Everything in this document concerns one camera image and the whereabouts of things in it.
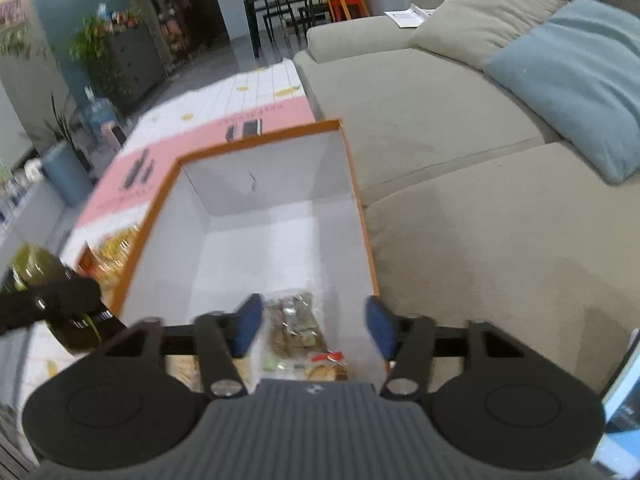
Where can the dark green bottle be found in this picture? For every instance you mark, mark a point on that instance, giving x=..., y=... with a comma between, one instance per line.
x=35, y=265

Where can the orange cardboard box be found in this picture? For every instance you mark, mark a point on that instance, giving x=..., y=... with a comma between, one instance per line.
x=280, y=240

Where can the tablet screen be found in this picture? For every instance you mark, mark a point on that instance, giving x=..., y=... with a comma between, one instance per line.
x=622, y=410

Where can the large water bottle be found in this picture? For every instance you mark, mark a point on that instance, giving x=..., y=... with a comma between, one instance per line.
x=100, y=107

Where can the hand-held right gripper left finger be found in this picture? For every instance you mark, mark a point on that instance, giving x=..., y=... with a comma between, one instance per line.
x=247, y=325

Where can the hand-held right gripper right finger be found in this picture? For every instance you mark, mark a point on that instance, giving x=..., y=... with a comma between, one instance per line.
x=377, y=330

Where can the snake plant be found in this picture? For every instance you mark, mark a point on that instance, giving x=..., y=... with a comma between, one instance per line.
x=62, y=125

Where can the white paper sheets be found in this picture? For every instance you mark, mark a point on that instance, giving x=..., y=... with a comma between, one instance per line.
x=407, y=16

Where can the grey striped mat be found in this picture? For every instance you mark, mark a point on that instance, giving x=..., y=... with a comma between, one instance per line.
x=12, y=440

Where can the yellow label clear snack packet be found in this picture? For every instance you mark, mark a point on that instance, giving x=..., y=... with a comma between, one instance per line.
x=117, y=247

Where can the orange stool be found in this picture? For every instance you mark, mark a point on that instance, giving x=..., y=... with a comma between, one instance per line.
x=347, y=5

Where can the checkered pink printed tablecloth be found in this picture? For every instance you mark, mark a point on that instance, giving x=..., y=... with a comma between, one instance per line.
x=165, y=130

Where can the clear green print snack packet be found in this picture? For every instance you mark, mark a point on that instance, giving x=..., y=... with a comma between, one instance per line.
x=295, y=325

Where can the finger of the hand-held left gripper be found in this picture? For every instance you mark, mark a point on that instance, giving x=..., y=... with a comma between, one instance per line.
x=60, y=300

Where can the beige cushion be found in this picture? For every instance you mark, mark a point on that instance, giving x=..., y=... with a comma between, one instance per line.
x=480, y=20

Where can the beige sofa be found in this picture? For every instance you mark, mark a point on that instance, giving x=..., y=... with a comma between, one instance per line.
x=450, y=185

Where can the dark grey cabinet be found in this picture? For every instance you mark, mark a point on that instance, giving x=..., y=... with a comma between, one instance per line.
x=135, y=60

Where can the light blue cushion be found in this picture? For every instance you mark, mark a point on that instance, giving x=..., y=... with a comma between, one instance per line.
x=575, y=85

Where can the small red label snack packet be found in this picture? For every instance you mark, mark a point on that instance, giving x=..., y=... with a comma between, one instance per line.
x=327, y=366

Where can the blue grey trash bin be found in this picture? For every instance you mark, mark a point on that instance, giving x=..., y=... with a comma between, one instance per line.
x=65, y=175

